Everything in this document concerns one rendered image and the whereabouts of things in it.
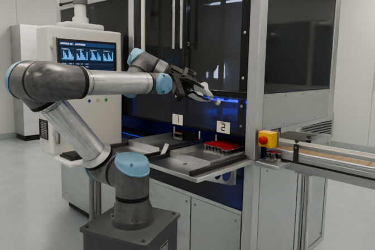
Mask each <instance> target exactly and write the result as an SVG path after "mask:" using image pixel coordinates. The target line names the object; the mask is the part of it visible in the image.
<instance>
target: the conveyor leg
mask: <svg viewBox="0 0 375 250"><path fill-rule="evenodd" d="M295 172H296V173H299V174H301V191H300V209H299V226H298V236H297V250H307V245H308V237H309V220H310V204H311V187H312V179H313V176H314V175H309V174H305V173H302V172H297V171H295Z"/></svg>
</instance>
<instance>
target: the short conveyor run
mask: <svg viewBox="0 0 375 250"><path fill-rule="evenodd" d="M310 138H311V136H309V135H308V136H307V139H308V140H306V142H300V141H299V140H298V139H295V140H288V139H284V138H279V146H277V147H274V148H266V153H267V151H269V150H272V151H277V152H281V161H286V162H290V166H289V167H287V168H285V169H288V170H293V171H297V172H302V173H305V174H309V175H314V176H318V177H323V178H326V179H331V180H335V181H340V182H344V183H347V184H352V185H356V186H361V187H364V188H368V189H373V190H375V154H371V153H365V152H359V151H352V150H346V149H342V148H336V147H329V146H323V145H317V144H313V143H311V140H310Z"/></svg>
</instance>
